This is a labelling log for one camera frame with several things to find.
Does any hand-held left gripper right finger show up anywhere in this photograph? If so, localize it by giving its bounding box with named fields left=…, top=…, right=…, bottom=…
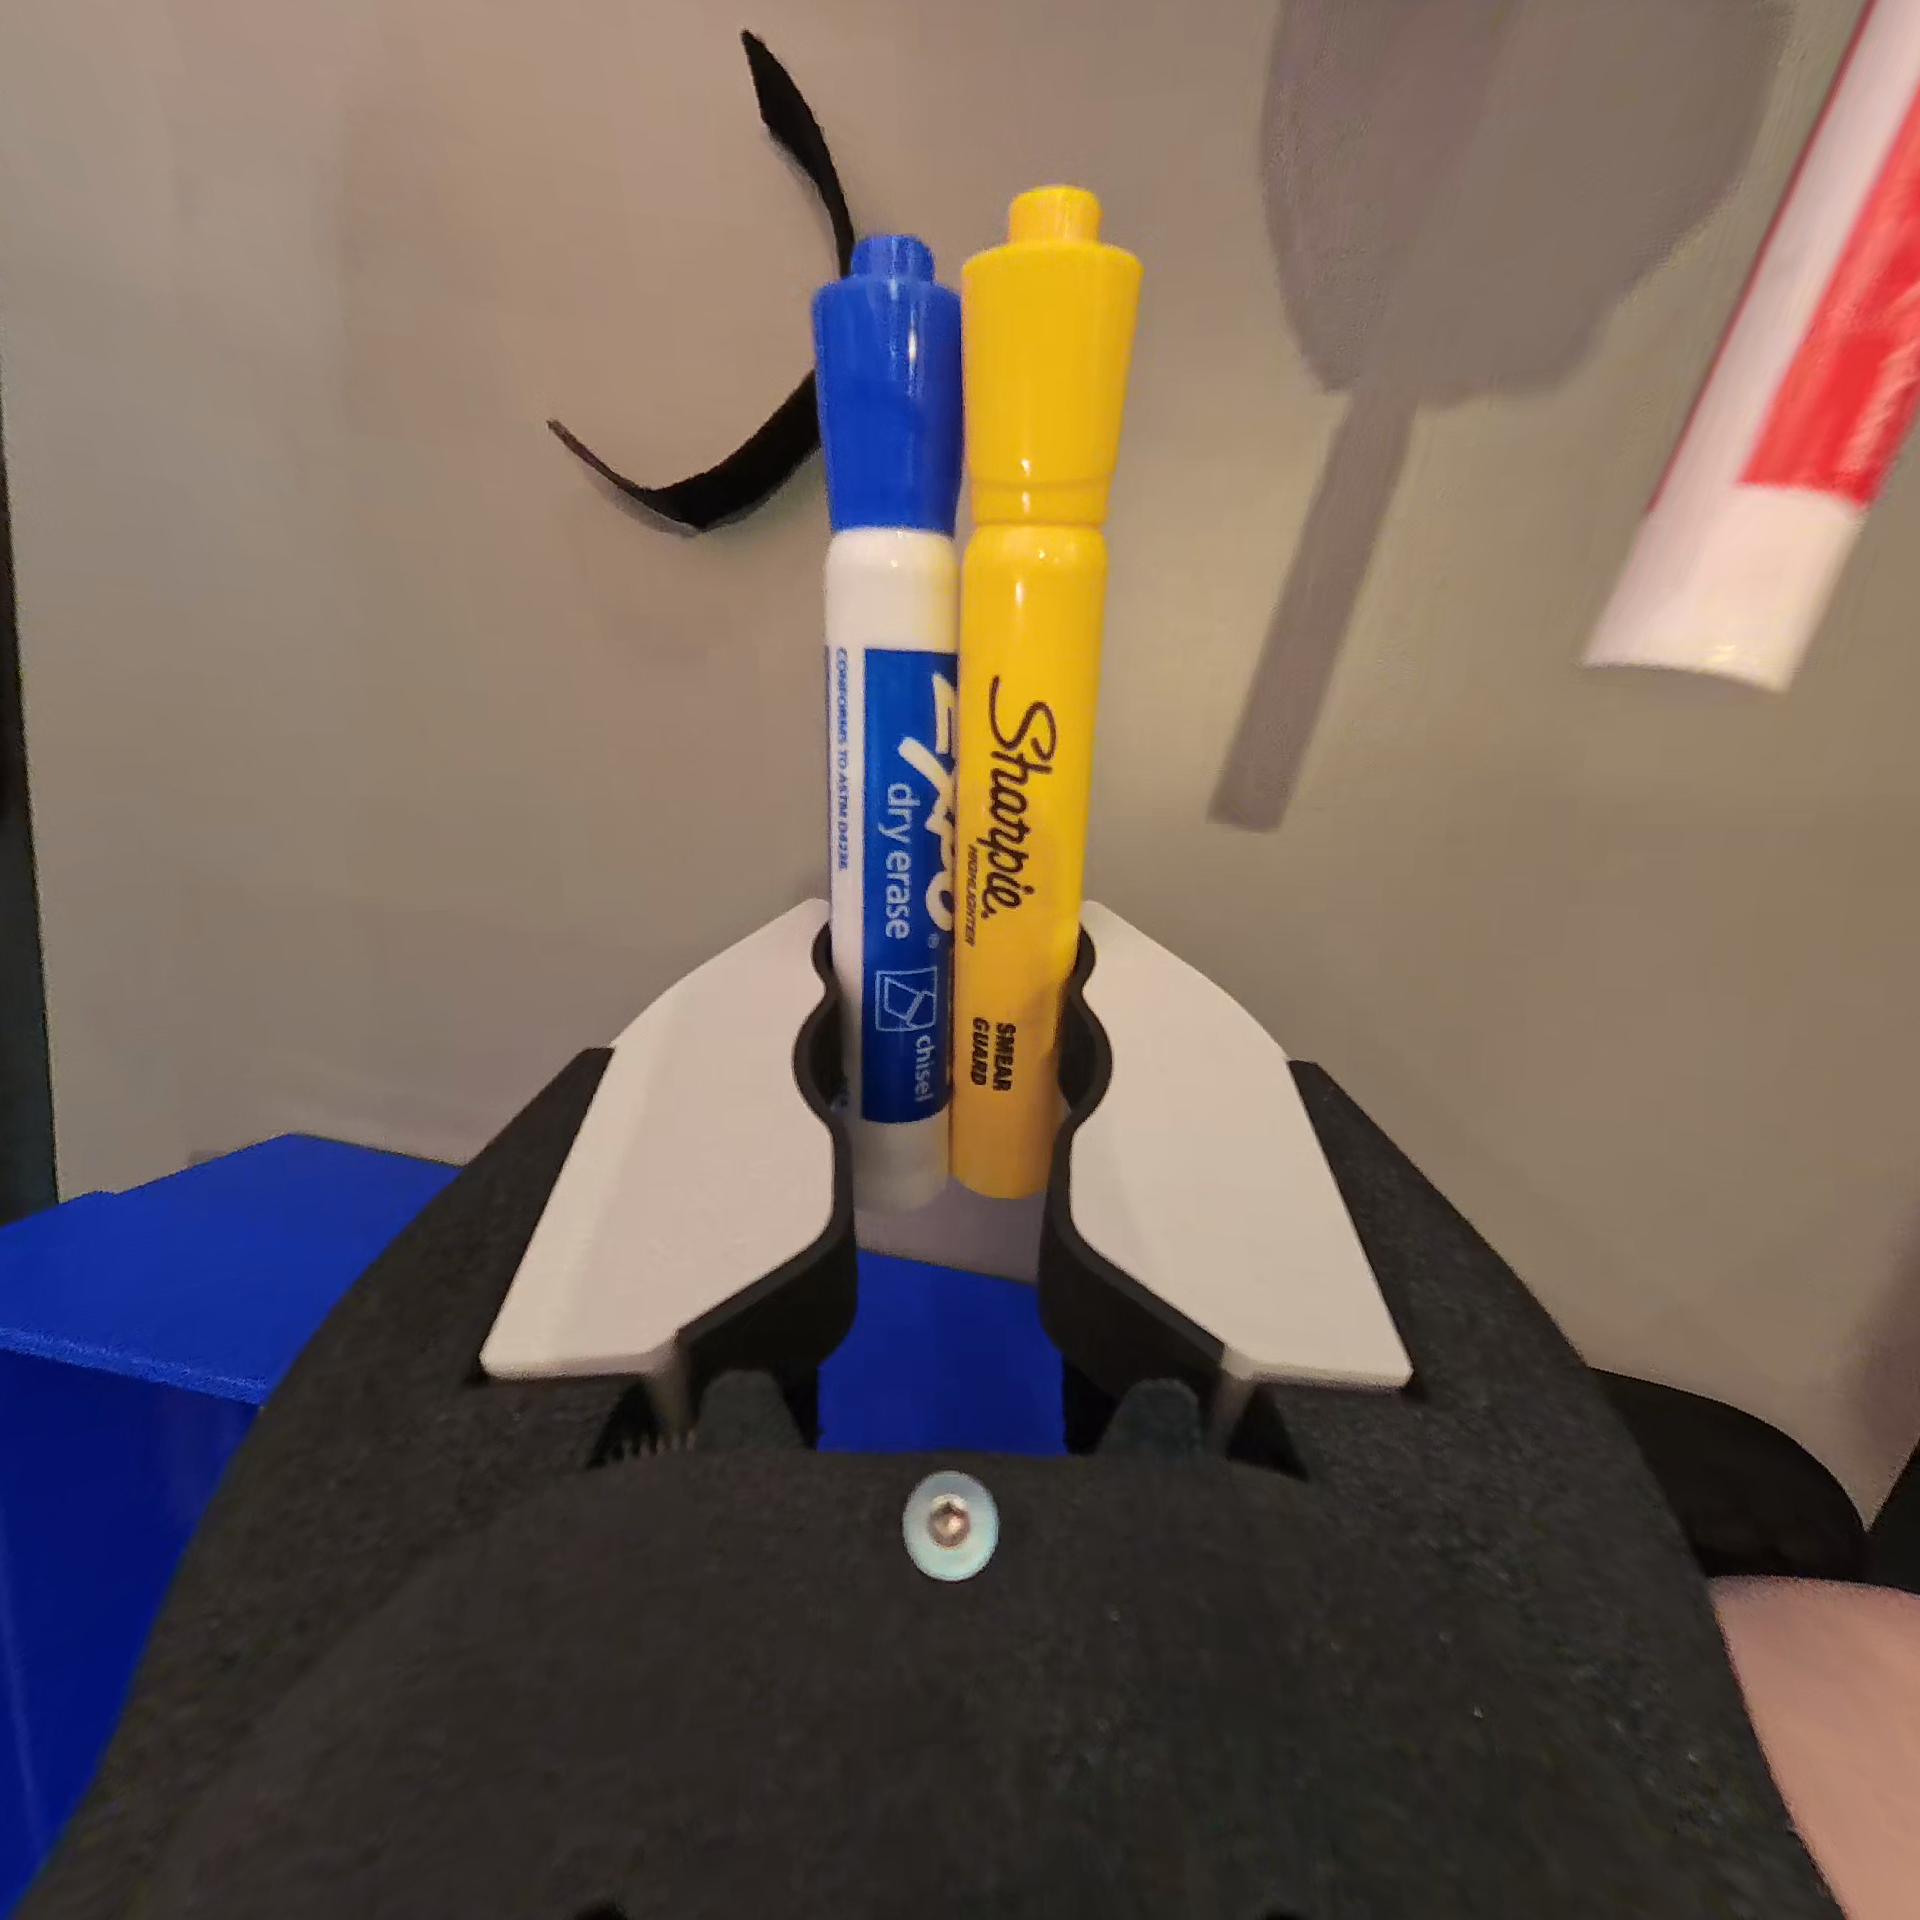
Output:
left=1044, top=896, right=1417, bottom=1428

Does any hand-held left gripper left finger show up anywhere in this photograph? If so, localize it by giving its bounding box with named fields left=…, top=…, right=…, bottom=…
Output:
left=481, top=896, right=865, bottom=1443

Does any blue plastic bin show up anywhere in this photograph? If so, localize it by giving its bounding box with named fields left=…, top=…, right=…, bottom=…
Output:
left=0, top=1132, right=1070, bottom=1892

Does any yellow highlighter marker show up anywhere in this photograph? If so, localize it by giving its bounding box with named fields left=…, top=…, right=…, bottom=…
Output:
left=949, top=184, right=1146, bottom=1202

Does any black hook-and-loop tie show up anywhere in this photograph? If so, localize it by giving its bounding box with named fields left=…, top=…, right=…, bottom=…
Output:
left=546, top=26, right=860, bottom=534

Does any blue dry erase marker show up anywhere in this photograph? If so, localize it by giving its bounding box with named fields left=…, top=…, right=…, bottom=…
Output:
left=811, top=229, right=967, bottom=1215

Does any red dry erase marker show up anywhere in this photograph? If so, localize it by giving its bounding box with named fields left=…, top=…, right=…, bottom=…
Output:
left=1578, top=0, right=1920, bottom=697

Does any person's left forearm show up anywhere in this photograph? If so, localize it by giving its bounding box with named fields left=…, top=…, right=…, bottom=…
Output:
left=1711, top=1575, right=1920, bottom=1920

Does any black chair armrest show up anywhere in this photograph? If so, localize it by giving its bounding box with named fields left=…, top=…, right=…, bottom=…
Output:
left=1590, top=1372, right=1870, bottom=1584

